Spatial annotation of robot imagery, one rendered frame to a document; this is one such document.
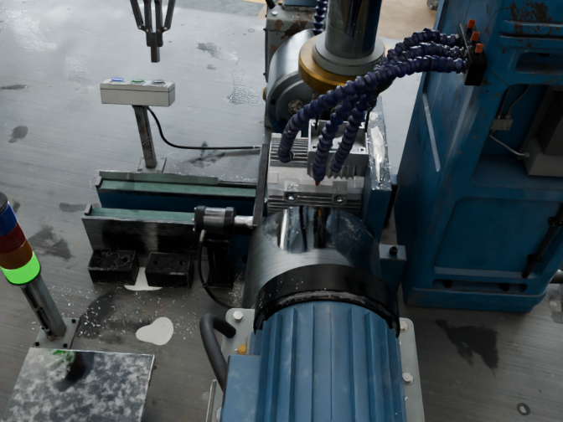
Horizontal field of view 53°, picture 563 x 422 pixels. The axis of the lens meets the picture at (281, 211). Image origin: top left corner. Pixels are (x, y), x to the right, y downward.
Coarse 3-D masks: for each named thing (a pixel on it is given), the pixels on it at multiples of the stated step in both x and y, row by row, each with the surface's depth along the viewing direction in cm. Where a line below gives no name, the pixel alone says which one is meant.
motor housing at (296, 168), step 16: (272, 144) 120; (304, 144) 121; (272, 160) 117; (304, 160) 118; (288, 176) 118; (304, 176) 118; (272, 192) 118; (304, 192) 117; (320, 192) 117; (352, 192) 119; (272, 208) 120; (352, 208) 119
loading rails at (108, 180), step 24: (120, 192) 137; (144, 192) 136; (168, 192) 136; (192, 192) 136; (216, 192) 136; (240, 192) 137; (96, 216) 129; (120, 216) 131; (144, 216) 131; (168, 216) 131; (192, 216) 131; (240, 216) 131; (264, 216) 141; (96, 240) 134; (120, 240) 133; (144, 240) 133; (168, 240) 132; (192, 240) 132; (240, 240) 132; (240, 264) 134
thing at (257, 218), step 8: (264, 144) 132; (264, 152) 130; (264, 160) 128; (264, 168) 126; (264, 176) 125; (256, 184) 123; (264, 184) 123; (256, 192) 121; (264, 192) 121; (256, 200) 120; (264, 200) 120; (256, 208) 118; (256, 216) 117; (248, 224) 116; (256, 224) 115
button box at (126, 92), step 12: (108, 84) 138; (120, 84) 138; (132, 84) 138; (144, 84) 139; (156, 84) 139; (168, 84) 141; (108, 96) 139; (120, 96) 139; (132, 96) 139; (144, 96) 139; (156, 96) 139; (168, 96) 138
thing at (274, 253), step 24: (288, 216) 100; (312, 216) 99; (336, 216) 100; (264, 240) 100; (288, 240) 96; (312, 240) 95; (336, 240) 96; (360, 240) 99; (264, 264) 96; (288, 264) 93; (312, 264) 92; (336, 264) 93; (360, 264) 95
